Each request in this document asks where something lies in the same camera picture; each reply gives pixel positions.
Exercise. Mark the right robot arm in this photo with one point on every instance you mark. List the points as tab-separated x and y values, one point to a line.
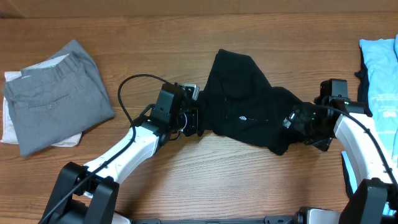
333	115

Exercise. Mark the grey folded trousers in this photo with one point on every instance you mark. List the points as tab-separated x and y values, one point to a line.
57	99

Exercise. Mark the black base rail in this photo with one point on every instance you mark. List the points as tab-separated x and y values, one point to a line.
265	220

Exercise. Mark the white folded garment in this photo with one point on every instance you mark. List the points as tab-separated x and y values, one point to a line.
8	132

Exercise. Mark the light blue garment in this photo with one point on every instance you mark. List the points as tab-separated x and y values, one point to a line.
380	59

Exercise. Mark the black garment with blue trim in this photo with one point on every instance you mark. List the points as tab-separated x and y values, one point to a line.
363	88

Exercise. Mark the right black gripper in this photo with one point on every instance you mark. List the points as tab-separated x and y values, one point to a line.
324	140

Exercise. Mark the black polo shirt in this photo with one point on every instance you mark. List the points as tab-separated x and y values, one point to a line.
238	102

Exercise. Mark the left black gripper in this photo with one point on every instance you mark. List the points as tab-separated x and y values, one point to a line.
194	109

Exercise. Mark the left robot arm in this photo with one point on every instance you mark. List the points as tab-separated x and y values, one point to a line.
88	193

